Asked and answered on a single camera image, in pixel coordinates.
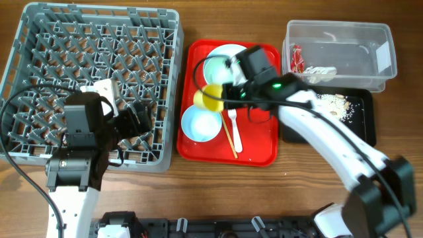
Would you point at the white plastic fork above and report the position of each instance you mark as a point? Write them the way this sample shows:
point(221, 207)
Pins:
point(232, 114)

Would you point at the light blue plate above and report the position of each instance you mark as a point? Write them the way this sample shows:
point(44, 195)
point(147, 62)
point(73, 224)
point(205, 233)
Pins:
point(215, 70)

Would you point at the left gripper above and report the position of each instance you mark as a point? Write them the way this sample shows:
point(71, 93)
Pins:
point(132, 128)

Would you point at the clear plastic bin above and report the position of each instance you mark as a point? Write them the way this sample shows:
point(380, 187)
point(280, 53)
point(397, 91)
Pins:
point(362, 52)

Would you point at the yellow plastic cup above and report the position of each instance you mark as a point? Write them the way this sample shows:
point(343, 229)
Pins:
point(209, 98)

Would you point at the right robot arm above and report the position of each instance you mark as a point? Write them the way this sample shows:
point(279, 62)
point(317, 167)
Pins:
point(381, 190)

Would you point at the red serving tray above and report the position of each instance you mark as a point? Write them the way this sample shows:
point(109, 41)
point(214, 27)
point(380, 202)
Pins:
point(258, 129)

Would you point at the red snack wrapper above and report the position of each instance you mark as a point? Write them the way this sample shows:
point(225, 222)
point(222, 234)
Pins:
point(297, 64)

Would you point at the wooden chopstick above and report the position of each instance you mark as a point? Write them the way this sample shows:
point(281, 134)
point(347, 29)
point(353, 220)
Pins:
point(228, 136)

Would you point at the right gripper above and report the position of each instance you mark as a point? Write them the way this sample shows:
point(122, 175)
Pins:
point(229, 91)

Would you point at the grey dishwasher rack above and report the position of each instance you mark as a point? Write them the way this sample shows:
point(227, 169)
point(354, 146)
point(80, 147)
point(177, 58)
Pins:
point(61, 47)

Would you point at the white tissue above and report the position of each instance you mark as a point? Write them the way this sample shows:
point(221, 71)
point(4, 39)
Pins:
point(320, 74)

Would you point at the light blue bowl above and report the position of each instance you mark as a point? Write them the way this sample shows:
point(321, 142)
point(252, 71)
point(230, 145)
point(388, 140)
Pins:
point(200, 125)

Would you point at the rice food scraps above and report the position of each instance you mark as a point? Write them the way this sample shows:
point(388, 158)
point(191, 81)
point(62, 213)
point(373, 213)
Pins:
point(339, 106)

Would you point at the black waste tray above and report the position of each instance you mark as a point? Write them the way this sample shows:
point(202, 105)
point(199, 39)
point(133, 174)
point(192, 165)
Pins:
point(360, 113)

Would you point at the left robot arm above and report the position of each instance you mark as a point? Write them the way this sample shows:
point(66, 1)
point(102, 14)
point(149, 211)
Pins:
point(74, 173)

